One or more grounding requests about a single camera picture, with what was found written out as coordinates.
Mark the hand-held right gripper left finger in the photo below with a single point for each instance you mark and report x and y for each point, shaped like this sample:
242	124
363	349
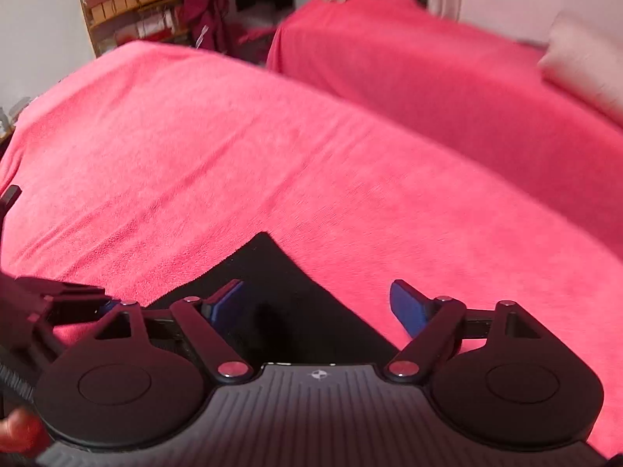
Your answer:
228	304

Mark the white pillow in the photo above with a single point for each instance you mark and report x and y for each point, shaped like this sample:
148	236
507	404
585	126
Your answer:
584	63

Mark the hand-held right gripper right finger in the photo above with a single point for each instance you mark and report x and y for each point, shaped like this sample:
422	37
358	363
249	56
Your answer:
406	309

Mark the person's left hand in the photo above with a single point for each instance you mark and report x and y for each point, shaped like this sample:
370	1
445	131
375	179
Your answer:
22	430

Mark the wooden plant shelf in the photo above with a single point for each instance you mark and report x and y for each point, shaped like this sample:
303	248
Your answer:
131	14

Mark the black pants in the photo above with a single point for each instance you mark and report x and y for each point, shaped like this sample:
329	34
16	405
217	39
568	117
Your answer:
292	301

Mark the red hanging garment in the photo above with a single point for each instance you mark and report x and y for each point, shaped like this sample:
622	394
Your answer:
207	5

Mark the pink-covered far bed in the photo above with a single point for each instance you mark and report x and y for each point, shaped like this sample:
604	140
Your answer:
413	58

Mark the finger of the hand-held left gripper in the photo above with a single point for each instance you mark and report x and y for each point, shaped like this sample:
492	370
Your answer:
73	296

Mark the pink bed blanket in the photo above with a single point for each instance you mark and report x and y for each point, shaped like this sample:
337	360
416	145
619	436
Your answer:
194	155

